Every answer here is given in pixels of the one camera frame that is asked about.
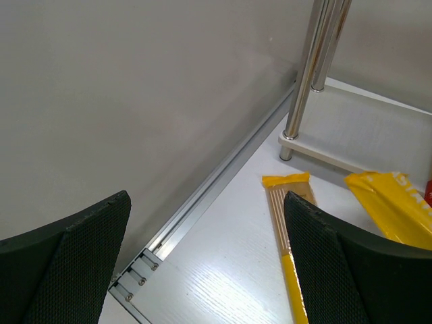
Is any aluminium table edge rail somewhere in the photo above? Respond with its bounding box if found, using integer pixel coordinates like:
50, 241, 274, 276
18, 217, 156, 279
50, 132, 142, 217
108, 85, 294, 323

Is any yellow pasta bag left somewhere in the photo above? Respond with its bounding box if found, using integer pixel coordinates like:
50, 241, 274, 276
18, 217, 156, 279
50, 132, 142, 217
262, 172, 316, 323

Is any yellow pasta bag centre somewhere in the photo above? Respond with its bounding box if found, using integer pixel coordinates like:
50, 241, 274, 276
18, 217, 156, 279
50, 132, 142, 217
345, 171, 431, 250

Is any left red spaghetti bag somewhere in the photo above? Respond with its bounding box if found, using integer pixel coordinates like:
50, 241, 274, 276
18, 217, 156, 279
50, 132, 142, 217
424, 180, 432, 206

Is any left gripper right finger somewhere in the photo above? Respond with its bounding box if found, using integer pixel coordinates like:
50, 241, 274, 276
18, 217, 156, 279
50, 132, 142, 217
286, 192, 431, 323

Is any white two-tier shelf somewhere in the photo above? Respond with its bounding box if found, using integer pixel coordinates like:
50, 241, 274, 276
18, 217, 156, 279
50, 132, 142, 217
278, 1, 431, 190

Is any yellow pasta bag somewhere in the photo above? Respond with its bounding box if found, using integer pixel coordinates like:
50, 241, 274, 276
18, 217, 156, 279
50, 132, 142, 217
345, 171, 431, 250
262, 172, 316, 323

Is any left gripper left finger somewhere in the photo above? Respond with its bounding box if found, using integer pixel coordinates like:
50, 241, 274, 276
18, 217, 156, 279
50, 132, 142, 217
1, 190, 131, 323

